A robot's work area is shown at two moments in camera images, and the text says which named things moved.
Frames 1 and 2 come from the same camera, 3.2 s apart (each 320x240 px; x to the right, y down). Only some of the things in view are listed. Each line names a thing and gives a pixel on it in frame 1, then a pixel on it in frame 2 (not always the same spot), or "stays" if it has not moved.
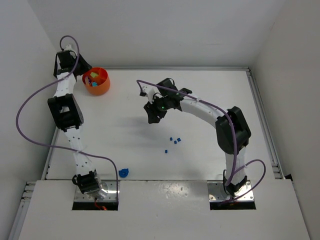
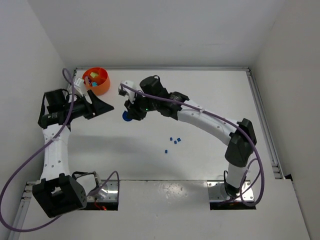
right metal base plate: [217, 192] stays
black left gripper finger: [84, 68] to [101, 111]
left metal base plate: [109, 186] stays
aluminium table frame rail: [270, 139] stays
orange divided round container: [96, 81] stays
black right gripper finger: [150, 109] to [131, 108]
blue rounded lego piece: [123, 172] to [124, 116]
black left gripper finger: [82, 66] to [99, 106]
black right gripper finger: [161, 114] to [140, 115]
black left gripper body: [81, 67] to [90, 109]
